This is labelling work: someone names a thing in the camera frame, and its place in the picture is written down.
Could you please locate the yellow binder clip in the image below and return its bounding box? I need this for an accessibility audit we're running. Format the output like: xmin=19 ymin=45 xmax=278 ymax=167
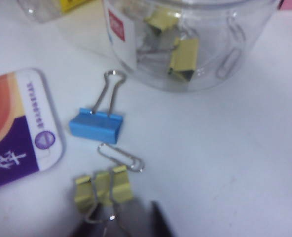
xmin=136 ymin=37 xmax=200 ymax=83
xmin=143 ymin=11 xmax=179 ymax=33
xmin=73 ymin=165 xmax=134 ymax=224

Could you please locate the silver paper clip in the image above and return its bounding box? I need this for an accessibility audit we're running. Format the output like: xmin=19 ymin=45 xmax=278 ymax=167
xmin=215 ymin=48 xmax=243 ymax=79
xmin=97 ymin=142 xmax=146 ymax=173

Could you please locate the clear plastic jar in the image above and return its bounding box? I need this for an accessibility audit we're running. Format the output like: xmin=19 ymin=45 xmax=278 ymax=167
xmin=103 ymin=0 xmax=282 ymax=93

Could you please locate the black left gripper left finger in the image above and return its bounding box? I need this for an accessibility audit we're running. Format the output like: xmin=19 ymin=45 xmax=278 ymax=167
xmin=69 ymin=202 xmax=105 ymax=237

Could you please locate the blue binder clip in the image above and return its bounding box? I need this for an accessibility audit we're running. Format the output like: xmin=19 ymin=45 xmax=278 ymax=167
xmin=69 ymin=70 xmax=127 ymax=145

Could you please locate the white raised desk board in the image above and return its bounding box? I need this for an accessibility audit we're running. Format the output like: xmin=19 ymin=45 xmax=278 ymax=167
xmin=0 ymin=0 xmax=292 ymax=237

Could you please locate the purple orange key card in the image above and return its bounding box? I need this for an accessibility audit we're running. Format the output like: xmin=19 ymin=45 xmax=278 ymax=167
xmin=0 ymin=68 xmax=66 ymax=192

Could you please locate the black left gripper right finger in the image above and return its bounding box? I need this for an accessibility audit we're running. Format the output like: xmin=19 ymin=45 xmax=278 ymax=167
xmin=150 ymin=201 xmax=179 ymax=237

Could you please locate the clear bottle yellow label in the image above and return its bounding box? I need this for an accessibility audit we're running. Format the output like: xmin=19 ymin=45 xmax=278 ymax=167
xmin=15 ymin=0 xmax=105 ymax=24

